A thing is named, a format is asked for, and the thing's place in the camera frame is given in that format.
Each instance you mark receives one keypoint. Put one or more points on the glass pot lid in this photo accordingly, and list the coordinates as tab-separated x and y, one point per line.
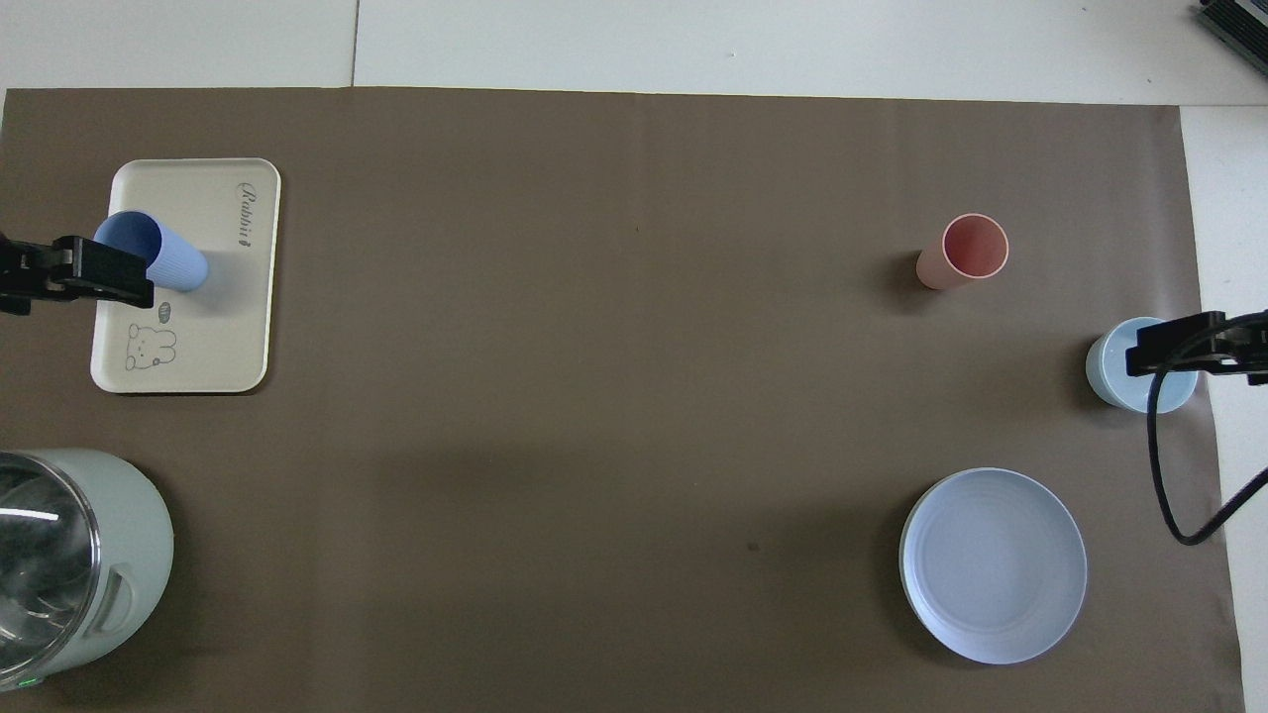
40	555

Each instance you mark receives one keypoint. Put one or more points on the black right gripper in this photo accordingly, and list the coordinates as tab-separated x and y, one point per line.
1250	347

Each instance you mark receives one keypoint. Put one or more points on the blue plate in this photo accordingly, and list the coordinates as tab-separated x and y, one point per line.
994	564

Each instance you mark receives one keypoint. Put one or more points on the pink cup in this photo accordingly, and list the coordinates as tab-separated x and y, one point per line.
976	248

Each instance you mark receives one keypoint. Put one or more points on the cream rabbit print tray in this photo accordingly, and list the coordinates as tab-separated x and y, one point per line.
218	327

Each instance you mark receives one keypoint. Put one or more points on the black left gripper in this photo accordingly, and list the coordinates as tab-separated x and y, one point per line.
30	272

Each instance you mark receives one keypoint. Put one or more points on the light blue bowl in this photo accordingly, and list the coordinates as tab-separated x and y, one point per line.
1109	381

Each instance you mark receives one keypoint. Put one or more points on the blue ribbed cup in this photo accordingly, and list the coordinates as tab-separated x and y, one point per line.
178	262

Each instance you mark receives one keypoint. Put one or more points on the dark ribbed device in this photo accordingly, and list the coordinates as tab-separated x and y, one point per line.
1238	35

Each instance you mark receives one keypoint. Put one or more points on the brown table mat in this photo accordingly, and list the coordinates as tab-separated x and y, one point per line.
634	396

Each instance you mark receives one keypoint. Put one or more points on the pale green cooking pot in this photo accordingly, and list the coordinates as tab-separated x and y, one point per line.
134	555

